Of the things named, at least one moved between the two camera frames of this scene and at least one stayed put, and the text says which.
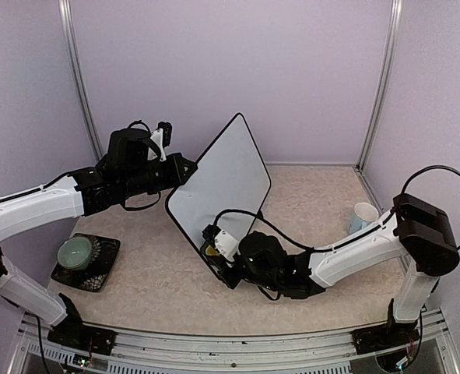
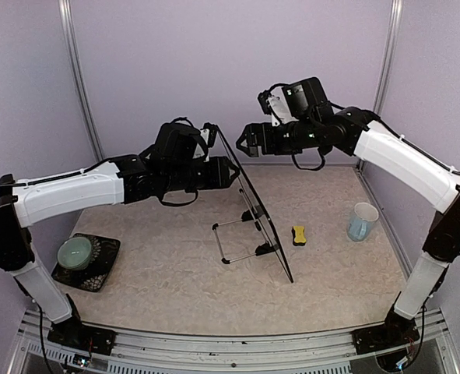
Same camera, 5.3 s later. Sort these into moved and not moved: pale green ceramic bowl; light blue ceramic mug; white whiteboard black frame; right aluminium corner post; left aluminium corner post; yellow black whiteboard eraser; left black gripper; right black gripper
Moved: left black gripper; right black gripper; yellow black whiteboard eraser; white whiteboard black frame
Not moved: right aluminium corner post; pale green ceramic bowl; left aluminium corner post; light blue ceramic mug
